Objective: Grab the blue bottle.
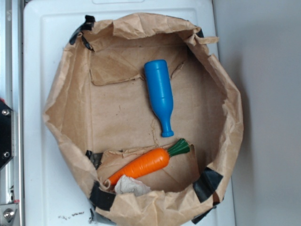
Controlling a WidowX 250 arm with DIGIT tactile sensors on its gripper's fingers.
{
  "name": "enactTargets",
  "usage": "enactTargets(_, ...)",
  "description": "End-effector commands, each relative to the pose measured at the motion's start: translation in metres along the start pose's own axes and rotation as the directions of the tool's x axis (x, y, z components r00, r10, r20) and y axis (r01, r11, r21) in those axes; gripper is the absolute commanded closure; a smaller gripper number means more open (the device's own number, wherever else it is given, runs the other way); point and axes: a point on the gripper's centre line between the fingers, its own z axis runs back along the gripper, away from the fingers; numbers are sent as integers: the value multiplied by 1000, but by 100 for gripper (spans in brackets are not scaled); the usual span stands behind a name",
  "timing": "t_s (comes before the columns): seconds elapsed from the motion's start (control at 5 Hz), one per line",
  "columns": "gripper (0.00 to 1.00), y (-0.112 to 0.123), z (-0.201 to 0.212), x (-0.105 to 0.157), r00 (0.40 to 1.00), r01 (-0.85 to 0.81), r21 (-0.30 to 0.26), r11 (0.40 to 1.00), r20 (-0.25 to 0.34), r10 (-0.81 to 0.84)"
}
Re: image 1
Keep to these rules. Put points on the blue plastic bottle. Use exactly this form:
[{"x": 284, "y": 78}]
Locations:
[{"x": 160, "y": 93}]

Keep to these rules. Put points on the orange toy carrot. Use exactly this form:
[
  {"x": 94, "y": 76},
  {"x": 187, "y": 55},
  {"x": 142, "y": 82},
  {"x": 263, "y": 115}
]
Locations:
[{"x": 149, "y": 162}]

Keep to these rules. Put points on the brown paper bag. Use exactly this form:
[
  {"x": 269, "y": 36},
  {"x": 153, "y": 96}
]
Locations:
[{"x": 99, "y": 111}]

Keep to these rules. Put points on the crumpled white paper tissue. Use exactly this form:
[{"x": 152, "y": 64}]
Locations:
[{"x": 130, "y": 185}]

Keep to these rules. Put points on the white plastic tray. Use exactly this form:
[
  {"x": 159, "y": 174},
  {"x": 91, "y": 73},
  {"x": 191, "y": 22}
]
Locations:
[{"x": 52, "y": 196}]

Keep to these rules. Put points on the black mounting bracket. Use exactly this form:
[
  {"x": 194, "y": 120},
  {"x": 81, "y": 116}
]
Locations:
[{"x": 6, "y": 134}]

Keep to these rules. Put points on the metal frame rail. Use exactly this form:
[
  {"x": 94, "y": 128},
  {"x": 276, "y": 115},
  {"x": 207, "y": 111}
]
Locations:
[{"x": 11, "y": 90}]

